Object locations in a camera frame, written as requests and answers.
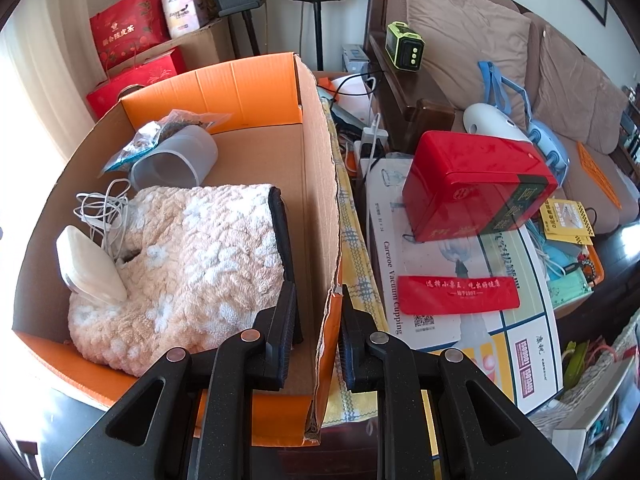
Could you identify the white pink tissue pack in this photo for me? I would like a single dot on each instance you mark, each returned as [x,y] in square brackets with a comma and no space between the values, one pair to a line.
[184,16]

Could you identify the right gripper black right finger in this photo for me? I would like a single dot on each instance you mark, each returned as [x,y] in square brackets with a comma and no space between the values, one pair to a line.
[366,354]

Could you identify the green black portable device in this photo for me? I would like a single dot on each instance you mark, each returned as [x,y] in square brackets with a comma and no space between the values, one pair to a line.
[404,46]

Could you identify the red flat pouch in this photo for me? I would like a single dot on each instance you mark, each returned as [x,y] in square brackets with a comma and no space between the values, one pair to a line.
[432,295]

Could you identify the white handheld device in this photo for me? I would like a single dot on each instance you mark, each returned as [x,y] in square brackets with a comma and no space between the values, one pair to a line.
[487,120]

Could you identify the white vacuum cupping box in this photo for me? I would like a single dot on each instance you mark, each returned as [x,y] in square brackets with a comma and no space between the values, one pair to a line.
[519,349]

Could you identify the white power strip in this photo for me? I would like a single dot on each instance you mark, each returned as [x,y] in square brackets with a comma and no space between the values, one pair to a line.
[372,145]

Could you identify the red tin box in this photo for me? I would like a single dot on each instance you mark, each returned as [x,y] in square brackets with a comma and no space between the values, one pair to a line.
[463,184]

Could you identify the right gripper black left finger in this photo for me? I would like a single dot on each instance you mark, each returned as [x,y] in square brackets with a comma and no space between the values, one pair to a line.
[279,327]

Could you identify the brown cardboard box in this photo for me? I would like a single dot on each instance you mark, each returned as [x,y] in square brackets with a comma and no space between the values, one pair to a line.
[209,45]

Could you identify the grey plastic cup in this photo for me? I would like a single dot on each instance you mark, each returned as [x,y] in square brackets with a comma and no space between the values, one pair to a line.
[182,161]

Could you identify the yellow booklet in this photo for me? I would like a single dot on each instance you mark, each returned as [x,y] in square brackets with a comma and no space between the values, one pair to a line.
[566,221]

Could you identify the orange cardboard box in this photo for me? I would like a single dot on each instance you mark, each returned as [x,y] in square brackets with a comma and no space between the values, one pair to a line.
[277,134]

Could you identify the red chocolate gift box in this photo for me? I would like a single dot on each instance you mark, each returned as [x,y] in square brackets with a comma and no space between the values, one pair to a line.
[107,93]

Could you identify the orange paper sheet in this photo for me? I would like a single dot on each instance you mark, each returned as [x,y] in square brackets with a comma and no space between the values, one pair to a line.
[590,166]

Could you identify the brown sofa cushion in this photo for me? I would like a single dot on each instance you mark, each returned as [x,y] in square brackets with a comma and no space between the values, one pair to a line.
[568,92]
[460,33]

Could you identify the red gift bag chinese text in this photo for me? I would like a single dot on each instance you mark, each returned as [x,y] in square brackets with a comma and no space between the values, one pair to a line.
[128,28]

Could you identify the yellow plaid bed sheet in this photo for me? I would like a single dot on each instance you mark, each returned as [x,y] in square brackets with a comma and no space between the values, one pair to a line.
[358,278]

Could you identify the dark wooden sofa frame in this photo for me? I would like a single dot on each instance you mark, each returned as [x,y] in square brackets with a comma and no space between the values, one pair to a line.
[410,102]

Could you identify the bag of brown dried herbs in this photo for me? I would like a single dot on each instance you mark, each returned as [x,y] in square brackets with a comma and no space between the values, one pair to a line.
[148,137]

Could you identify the white curtain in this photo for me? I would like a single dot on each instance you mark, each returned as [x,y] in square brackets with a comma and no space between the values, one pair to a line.
[51,47]

